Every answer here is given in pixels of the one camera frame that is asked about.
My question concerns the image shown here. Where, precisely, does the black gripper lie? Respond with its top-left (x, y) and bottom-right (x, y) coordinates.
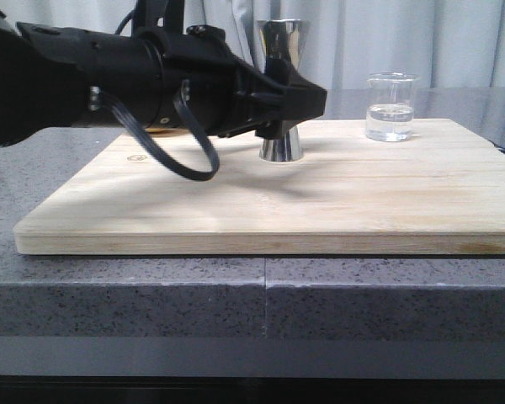
top-left (130, 25), bottom-right (327, 139)

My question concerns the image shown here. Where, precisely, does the wooden cutting board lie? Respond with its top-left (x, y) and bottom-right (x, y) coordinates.
top-left (13, 119), bottom-right (505, 255)

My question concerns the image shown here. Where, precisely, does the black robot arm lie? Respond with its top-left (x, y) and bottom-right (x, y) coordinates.
top-left (0, 1), bottom-right (327, 146)

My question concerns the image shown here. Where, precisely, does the steel double jigger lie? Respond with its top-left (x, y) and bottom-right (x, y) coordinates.
top-left (257, 19), bottom-right (311, 162)

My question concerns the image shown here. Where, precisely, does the grey curtain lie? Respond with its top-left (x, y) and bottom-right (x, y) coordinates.
top-left (0, 0), bottom-right (505, 91)

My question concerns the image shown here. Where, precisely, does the glass measuring beaker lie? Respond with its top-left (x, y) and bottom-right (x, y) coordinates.
top-left (365, 72), bottom-right (420, 142)

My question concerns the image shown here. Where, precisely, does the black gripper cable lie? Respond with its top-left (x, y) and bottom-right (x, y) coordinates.
top-left (98, 78), bottom-right (221, 183)

